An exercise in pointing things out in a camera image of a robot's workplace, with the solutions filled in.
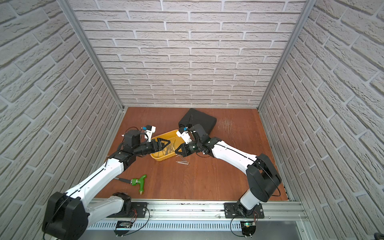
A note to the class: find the right controller board with cable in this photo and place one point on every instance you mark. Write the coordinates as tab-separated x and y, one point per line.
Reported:
248	228

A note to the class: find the controller board with cable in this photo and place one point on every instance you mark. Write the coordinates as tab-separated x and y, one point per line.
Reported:
123	228
248	228

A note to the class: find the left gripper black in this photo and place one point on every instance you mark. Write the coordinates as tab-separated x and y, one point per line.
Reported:
154	145

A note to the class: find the aluminium corner post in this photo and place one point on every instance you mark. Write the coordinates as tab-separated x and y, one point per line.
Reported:
304	15
80	32

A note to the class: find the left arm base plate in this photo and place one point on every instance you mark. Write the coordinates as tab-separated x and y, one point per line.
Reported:
130	209

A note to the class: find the right aluminium corner post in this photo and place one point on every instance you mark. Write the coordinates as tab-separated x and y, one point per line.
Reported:
304	15

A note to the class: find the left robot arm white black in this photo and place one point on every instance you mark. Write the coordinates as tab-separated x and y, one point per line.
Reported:
69	214

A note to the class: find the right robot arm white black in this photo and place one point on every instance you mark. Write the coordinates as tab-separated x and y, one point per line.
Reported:
263	178

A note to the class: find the black plastic tool case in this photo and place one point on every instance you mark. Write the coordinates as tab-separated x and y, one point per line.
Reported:
194	117

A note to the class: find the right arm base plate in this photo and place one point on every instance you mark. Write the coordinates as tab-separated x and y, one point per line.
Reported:
236	210

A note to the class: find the left aluminium corner post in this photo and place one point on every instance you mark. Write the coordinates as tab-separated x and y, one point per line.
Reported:
80	32

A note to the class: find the yellow plastic storage box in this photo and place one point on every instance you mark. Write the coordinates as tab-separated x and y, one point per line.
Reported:
168	151

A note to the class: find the left controller board with cable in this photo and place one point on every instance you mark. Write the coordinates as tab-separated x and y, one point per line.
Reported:
123	228

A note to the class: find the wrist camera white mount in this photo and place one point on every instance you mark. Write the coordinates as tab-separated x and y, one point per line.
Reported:
148	132
184	134

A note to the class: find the steel nail bundle nail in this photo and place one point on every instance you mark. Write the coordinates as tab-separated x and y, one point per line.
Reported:
184	163

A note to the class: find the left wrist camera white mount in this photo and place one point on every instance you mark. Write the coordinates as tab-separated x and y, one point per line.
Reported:
148	132

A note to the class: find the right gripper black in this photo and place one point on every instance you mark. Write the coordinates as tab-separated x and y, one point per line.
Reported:
182	153

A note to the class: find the aluminium front rail frame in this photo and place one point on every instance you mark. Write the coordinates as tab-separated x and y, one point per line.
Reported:
177	215

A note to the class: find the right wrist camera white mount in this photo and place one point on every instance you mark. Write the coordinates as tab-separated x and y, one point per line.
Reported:
184	134

